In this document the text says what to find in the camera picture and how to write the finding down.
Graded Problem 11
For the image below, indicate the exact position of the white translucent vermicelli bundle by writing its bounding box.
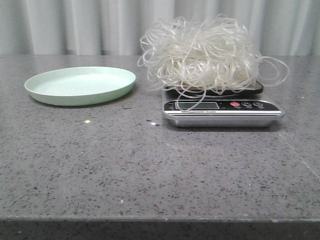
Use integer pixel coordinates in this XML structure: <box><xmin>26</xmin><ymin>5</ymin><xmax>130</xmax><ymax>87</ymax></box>
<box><xmin>137</xmin><ymin>15</ymin><xmax>290</xmax><ymax>109</ymax></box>

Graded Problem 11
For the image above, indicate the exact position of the silver black kitchen scale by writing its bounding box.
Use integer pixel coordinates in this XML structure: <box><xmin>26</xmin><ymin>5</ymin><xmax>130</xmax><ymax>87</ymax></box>
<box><xmin>162</xmin><ymin>82</ymin><xmax>284</xmax><ymax>128</ymax></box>

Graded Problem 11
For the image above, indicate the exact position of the light green round plate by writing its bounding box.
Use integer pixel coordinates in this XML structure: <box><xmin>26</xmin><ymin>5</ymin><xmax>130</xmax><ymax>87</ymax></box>
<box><xmin>24</xmin><ymin>66</ymin><xmax>136</xmax><ymax>107</ymax></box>

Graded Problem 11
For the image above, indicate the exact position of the white pleated curtain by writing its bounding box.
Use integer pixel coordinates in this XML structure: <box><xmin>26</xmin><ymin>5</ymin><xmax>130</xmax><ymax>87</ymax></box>
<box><xmin>0</xmin><ymin>0</ymin><xmax>320</xmax><ymax>56</ymax></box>

